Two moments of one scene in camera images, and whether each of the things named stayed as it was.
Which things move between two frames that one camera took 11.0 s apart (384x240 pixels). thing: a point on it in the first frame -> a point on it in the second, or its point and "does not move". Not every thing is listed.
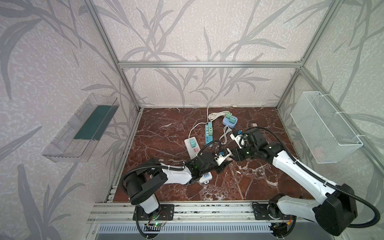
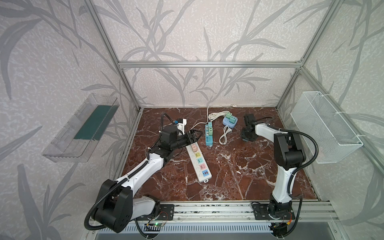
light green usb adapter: x=228 y=115 does not move
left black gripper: x=212 y=160 -> x=186 y=140
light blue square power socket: x=226 y=121 does not move
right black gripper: x=237 y=151 -> x=247 y=133
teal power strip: x=208 y=138 does not move
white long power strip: x=193 y=150 does not move
